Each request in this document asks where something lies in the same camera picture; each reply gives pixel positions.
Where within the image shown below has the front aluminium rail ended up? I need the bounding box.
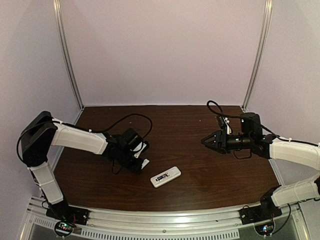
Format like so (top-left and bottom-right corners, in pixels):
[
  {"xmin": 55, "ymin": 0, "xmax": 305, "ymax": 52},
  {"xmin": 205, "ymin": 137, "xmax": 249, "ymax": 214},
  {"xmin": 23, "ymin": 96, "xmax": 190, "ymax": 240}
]
[{"xmin": 24, "ymin": 196, "xmax": 305, "ymax": 238}]

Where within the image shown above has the left aluminium frame post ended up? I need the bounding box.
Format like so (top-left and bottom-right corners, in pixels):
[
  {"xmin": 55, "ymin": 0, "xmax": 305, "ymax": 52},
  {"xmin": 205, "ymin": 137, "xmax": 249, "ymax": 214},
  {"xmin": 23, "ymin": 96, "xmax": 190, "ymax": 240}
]
[{"xmin": 53, "ymin": 0, "xmax": 85, "ymax": 110}]

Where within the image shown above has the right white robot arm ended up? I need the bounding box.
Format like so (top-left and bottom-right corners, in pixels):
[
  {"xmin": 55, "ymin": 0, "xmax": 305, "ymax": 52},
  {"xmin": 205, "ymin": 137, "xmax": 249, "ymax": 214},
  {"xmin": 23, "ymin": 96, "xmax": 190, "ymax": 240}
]
[{"xmin": 200, "ymin": 112, "xmax": 320, "ymax": 224}]

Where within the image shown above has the right black cable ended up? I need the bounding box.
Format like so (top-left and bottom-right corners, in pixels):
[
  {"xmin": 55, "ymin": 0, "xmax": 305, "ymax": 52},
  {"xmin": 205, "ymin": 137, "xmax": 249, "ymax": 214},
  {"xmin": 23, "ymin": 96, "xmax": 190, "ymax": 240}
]
[{"xmin": 206, "ymin": 100, "xmax": 320, "ymax": 148}]

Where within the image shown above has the right aluminium frame post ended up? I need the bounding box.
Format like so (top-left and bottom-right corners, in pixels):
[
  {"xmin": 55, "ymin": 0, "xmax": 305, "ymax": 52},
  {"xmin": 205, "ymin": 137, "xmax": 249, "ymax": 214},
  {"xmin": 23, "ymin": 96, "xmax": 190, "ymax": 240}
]
[{"xmin": 241, "ymin": 0, "xmax": 273, "ymax": 112}]

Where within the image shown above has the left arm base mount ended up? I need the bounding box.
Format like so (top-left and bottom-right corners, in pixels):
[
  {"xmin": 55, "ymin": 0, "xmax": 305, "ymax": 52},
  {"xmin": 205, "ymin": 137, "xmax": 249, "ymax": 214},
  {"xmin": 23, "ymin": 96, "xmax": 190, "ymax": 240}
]
[{"xmin": 45, "ymin": 206, "xmax": 90, "ymax": 238}]

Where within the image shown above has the aluminium frame post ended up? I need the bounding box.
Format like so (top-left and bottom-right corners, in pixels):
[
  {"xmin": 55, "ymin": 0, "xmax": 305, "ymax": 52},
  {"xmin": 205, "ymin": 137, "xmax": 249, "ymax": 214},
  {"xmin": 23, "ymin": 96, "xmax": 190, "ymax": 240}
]
[
  {"xmin": 53, "ymin": 0, "xmax": 85, "ymax": 110},
  {"xmin": 241, "ymin": 0, "xmax": 273, "ymax": 112}
]

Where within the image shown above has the left black cable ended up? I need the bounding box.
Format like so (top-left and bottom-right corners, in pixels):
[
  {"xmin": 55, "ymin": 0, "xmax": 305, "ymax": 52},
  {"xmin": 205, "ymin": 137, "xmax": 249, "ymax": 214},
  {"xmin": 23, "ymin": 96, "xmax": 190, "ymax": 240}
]
[{"xmin": 16, "ymin": 114, "xmax": 153, "ymax": 161}]

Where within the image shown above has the white remote control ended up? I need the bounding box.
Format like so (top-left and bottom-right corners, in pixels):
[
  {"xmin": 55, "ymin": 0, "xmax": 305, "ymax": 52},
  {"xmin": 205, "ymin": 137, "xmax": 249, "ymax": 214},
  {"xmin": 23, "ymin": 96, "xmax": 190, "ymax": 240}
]
[{"xmin": 150, "ymin": 166, "xmax": 182, "ymax": 189}]

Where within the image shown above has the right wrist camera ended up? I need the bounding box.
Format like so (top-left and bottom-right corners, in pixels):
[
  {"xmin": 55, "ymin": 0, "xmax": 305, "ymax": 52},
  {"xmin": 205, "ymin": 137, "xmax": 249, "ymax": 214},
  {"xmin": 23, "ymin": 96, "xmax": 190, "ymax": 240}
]
[{"xmin": 216, "ymin": 116, "xmax": 233, "ymax": 135}]

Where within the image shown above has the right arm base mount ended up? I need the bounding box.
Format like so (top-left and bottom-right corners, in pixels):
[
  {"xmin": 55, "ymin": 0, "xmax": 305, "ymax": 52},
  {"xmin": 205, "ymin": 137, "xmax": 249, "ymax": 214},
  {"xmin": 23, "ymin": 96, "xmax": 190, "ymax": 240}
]
[{"xmin": 238, "ymin": 205, "xmax": 282, "ymax": 238}]

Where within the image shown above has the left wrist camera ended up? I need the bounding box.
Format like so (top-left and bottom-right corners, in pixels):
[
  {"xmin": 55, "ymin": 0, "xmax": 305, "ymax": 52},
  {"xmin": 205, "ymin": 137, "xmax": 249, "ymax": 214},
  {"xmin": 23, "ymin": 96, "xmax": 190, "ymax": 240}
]
[{"xmin": 131, "ymin": 141, "xmax": 150, "ymax": 158}]

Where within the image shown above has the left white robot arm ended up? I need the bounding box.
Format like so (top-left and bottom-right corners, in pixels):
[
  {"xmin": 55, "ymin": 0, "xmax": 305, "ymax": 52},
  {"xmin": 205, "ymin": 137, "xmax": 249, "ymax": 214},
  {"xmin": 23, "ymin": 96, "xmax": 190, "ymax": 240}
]
[{"xmin": 16, "ymin": 111, "xmax": 150, "ymax": 205}]

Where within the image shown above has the black cable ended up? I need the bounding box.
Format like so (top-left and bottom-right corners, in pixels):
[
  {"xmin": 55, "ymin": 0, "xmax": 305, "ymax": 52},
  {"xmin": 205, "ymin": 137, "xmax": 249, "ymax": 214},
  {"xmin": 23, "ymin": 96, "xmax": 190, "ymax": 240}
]
[
  {"xmin": 206, "ymin": 100, "xmax": 320, "ymax": 148},
  {"xmin": 16, "ymin": 114, "xmax": 153, "ymax": 161}
]

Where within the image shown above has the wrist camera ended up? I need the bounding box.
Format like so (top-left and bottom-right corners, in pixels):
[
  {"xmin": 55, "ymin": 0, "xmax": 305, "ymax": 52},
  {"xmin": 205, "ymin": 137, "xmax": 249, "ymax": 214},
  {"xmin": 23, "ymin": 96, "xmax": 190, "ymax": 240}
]
[
  {"xmin": 216, "ymin": 116, "xmax": 233, "ymax": 135},
  {"xmin": 131, "ymin": 141, "xmax": 150, "ymax": 158}
]

